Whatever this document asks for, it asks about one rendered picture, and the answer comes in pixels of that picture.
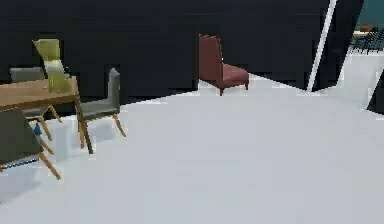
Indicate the dark red armless chair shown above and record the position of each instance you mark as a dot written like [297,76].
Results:
[213,68]

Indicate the grey chair with wooden legs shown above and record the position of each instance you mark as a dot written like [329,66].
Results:
[16,136]
[100,106]
[26,75]

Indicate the brown wooden dining table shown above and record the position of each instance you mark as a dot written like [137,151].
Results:
[30,93]

